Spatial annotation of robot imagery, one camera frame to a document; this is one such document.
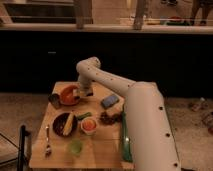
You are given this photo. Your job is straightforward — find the red bowl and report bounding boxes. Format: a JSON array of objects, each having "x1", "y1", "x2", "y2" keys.
[{"x1": 59, "y1": 85, "x2": 80, "y2": 106}]

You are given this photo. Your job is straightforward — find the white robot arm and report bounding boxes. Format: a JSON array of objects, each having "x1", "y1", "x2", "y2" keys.
[{"x1": 76, "y1": 57, "x2": 181, "y2": 171}]

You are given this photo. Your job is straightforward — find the dark brown bowl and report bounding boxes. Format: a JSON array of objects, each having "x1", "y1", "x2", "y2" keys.
[{"x1": 53, "y1": 113, "x2": 78, "y2": 137}]

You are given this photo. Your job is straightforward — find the blue sponge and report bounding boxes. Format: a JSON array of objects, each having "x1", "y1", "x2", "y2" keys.
[{"x1": 101, "y1": 94, "x2": 119, "y2": 109}]

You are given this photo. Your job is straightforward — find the green pepper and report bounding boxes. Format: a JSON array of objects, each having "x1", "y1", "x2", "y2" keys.
[{"x1": 77, "y1": 112, "x2": 92, "y2": 120}]

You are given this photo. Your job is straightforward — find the metal cup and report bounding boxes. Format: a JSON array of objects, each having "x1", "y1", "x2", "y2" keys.
[{"x1": 48, "y1": 93, "x2": 61, "y2": 109}]

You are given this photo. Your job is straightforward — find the white cup with orange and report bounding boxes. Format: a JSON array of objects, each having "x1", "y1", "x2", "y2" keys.
[{"x1": 80, "y1": 117, "x2": 98, "y2": 135}]

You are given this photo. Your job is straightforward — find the brown grape bunch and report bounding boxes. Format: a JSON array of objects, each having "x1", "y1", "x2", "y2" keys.
[{"x1": 100, "y1": 112, "x2": 122, "y2": 125}]

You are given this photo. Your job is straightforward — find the yellow corn cob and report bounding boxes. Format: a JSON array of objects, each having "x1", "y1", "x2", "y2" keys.
[{"x1": 63, "y1": 113, "x2": 74, "y2": 136}]

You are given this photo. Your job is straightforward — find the green cup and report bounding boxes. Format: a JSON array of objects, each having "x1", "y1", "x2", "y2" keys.
[{"x1": 68, "y1": 139, "x2": 82, "y2": 155}]

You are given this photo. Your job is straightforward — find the green tray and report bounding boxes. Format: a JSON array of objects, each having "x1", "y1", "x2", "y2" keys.
[{"x1": 121, "y1": 111, "x2": 133, "y2": 163}]

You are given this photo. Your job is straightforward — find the black chair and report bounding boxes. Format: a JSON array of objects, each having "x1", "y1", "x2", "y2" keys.
[{"x1": 4, "y1": 125, "x2": 31, "y2": 171}]

